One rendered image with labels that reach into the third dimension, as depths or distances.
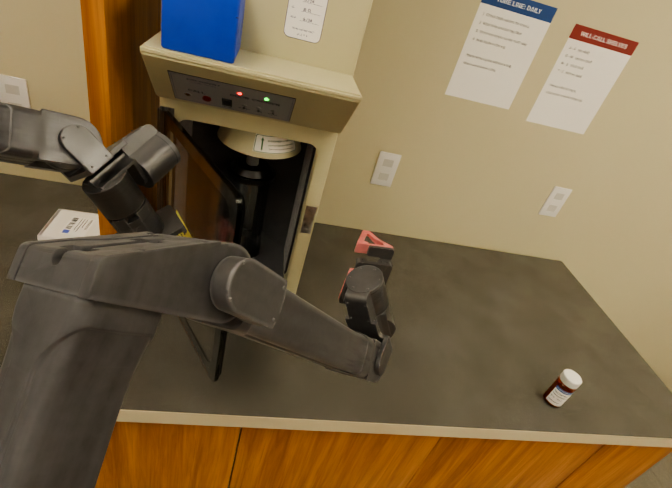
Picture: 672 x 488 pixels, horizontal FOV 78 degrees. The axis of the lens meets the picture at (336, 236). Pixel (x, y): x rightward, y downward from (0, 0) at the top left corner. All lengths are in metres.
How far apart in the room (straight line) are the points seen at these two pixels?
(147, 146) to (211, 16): 0.20
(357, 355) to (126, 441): 0.60
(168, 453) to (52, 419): 0.80
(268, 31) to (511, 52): 0.78
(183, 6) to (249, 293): 0.45
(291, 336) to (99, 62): 0.50
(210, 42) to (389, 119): 0.73
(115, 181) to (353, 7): 0.45
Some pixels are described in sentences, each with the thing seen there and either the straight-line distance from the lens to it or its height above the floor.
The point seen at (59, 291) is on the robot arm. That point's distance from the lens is 0.26.
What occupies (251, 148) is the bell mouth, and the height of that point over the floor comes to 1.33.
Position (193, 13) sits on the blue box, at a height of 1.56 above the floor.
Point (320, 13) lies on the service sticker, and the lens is 0.76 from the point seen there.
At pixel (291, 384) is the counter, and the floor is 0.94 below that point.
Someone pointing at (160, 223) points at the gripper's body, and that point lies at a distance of 0.65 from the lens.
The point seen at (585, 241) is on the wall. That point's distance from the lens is 1.84.
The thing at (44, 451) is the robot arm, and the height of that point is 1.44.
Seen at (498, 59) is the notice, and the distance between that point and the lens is 1.33.
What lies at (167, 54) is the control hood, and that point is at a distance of 0.67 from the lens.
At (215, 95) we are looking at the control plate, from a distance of 0.73.
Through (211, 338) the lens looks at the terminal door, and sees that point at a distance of 0.77.
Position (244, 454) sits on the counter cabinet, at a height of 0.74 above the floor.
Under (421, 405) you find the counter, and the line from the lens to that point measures 0.98.
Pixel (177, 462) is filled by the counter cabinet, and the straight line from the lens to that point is 1.09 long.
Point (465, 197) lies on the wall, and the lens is 1.49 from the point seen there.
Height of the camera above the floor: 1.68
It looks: 33 degrees down
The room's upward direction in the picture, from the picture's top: 17 degrees clockwise
